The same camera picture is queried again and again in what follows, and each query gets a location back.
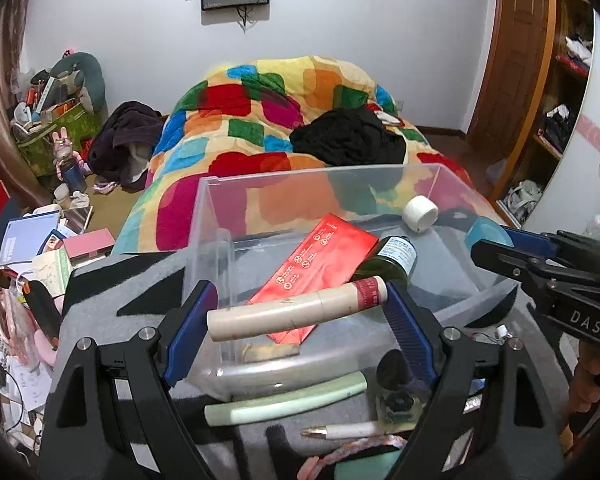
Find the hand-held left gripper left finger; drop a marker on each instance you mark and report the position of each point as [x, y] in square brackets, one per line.
[189, 332]

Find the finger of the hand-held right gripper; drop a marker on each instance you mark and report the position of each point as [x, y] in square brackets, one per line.
[500, 258]
[527, 242]

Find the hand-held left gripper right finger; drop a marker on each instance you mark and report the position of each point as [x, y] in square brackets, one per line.
[411, 342]

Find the black purple bottle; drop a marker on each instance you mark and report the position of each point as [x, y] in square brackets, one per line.
[395, 367]

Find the beige cosmetic tube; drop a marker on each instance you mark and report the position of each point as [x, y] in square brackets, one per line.
[290, 312]

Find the white pen gold tip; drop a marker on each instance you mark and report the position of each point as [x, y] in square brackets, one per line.
[350, 430]

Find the light green tube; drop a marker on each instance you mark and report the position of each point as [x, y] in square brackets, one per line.
[285, 402]

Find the mint green object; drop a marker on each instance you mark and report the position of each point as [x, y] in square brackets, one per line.
[365, 467]

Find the clear plastic box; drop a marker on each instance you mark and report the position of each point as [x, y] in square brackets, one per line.
[330, 195]

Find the person's right hand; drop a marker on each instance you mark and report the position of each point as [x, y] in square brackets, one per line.
[589, 366]

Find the teal round object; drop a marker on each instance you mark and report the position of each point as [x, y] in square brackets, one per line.
[482, 232]

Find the white shoes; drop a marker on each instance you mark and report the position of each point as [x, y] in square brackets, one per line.
[525, 195]

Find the grey black patterned blanket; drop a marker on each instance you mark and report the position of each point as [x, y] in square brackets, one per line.
[115, 305]

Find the dark green bottle white label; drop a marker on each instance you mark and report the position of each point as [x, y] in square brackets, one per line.
[392, 257]

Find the white round jar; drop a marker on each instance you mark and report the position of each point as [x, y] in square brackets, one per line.
[420, 213]

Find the red packet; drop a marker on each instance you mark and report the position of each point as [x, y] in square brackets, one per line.
[325, 255]

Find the pink box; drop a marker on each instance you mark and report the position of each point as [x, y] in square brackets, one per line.
[87, 242]

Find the pink curved object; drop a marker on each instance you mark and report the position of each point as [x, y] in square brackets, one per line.
[47, 347]

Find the black case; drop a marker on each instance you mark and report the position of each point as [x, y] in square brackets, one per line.
[45, 312]

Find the illustrated book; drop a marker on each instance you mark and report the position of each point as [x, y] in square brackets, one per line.
[52, 272]

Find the wooden shelf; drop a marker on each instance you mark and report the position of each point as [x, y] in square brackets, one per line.
[555, 85]

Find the blue notebook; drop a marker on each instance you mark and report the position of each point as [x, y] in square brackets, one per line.
[30, 237]

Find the wooden door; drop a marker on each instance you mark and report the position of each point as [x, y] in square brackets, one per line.
[515, 50]

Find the blue bottle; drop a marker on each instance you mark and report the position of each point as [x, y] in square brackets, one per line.
[73, 177]

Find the black cloth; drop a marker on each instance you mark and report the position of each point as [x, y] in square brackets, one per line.
[347, 137]

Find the dark purple cloth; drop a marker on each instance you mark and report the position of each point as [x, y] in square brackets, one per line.
[120, 140]

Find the colourful patchwork blanket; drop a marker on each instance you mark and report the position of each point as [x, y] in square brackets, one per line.
[240, 125]

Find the pink rabbit toy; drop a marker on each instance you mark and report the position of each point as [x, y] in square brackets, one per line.
[62, 147]

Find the green shopping bag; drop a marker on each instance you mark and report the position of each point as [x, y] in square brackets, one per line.
[75, 125]

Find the grey neck pillow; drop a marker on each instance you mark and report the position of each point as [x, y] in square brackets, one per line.
[92, 72]

